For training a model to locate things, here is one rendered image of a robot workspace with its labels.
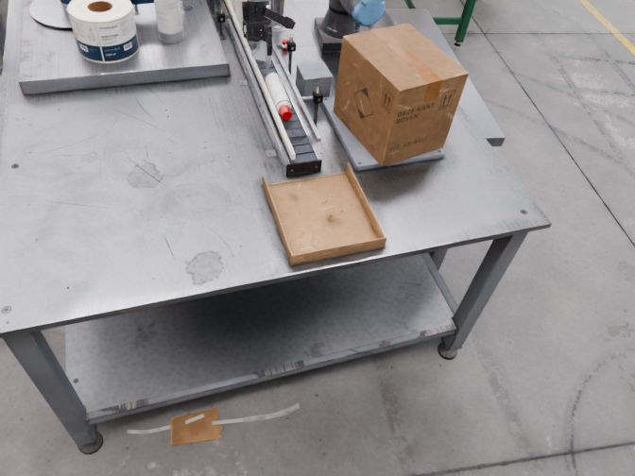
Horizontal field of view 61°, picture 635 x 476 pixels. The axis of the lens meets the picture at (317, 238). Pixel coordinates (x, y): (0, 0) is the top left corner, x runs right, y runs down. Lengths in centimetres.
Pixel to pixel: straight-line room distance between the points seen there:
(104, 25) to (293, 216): 90
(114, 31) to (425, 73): 101
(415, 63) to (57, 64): 116
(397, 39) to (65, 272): 112
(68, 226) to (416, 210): 94
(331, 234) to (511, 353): 120
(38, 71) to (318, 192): 101
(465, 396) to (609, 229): 132
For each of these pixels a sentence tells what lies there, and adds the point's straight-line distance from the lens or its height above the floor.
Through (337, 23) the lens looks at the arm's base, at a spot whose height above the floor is 93.
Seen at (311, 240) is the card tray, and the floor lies 83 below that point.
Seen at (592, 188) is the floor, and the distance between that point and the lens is 333.
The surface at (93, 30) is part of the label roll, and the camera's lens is 196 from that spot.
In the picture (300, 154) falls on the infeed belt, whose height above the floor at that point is 88.
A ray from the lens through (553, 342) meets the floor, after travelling 252.
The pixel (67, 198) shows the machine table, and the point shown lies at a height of 83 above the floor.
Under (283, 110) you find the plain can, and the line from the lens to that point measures 169.
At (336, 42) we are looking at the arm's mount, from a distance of 215.
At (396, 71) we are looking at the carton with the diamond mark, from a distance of 156.
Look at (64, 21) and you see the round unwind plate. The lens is 226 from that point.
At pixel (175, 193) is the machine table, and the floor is 83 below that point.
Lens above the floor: 191
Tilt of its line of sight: 49 degrees down
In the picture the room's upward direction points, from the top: 8 degrees clockwise
